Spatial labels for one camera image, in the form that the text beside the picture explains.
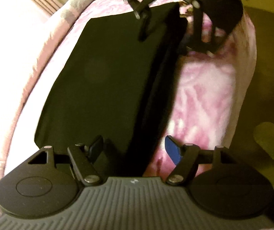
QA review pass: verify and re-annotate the black garment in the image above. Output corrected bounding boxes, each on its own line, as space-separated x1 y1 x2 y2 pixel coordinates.
35 2 187 177

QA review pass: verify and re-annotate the yellow-green slipper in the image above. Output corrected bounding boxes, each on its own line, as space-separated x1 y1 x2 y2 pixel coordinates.
253 121 274 167

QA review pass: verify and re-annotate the grey pink quilt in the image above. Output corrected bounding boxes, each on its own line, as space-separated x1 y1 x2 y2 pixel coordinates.
0 0 103 221

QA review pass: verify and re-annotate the pink rose blanket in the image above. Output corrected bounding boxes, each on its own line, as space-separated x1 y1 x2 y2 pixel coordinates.
50 0 258 178

